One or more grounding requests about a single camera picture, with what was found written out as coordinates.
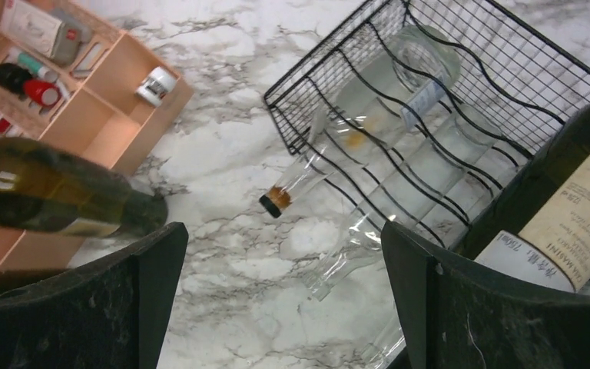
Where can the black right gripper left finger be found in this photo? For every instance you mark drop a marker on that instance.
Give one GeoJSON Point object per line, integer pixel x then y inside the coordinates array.
{"type": "Point", "coordinates": [112, 312]}

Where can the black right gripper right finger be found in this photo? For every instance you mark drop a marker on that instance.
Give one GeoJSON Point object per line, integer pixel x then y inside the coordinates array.
{"type": "Point", "coordinates": [456, 313]}

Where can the green bottle cream label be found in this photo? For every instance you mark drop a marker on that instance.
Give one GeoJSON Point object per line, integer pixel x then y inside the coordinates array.
{"type": "Point", "coordinates": [538, 228]}

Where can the green bottle brown Primitivo label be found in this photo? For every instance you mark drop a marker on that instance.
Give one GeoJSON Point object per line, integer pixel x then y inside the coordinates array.
{"type": "Point", "coordinates": [48, 190]}

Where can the clear empty glass bottle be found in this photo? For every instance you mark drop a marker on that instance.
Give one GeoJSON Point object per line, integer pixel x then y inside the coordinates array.
{"type": "Point", "coordinates": [406, 196]}

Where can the clear bottle with cork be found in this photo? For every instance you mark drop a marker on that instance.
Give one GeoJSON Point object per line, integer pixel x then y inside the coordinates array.
{"type": "Point", "coordinates": [379, 104]}

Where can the small white jar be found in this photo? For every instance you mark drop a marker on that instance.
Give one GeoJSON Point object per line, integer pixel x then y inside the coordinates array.
{"type": "Point", "coordinates": [158, 83]}

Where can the peach plastic file organizer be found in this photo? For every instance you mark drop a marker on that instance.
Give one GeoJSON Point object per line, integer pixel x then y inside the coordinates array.
{"type": "Point", "coordinates": [99, 118]}

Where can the red and black marker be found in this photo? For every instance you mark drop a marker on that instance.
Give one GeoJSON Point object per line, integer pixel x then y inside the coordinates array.
{"type": "Point", "coordinates": [20, 81]}

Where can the white grey box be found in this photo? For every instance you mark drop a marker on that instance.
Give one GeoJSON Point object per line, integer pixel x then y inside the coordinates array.
{"type": "Point", "coordinates": [55, 34]}

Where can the black wire wine rack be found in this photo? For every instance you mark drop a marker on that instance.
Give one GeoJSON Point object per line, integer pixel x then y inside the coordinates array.
{"type": "Point", "coordinates": [524, 83]}

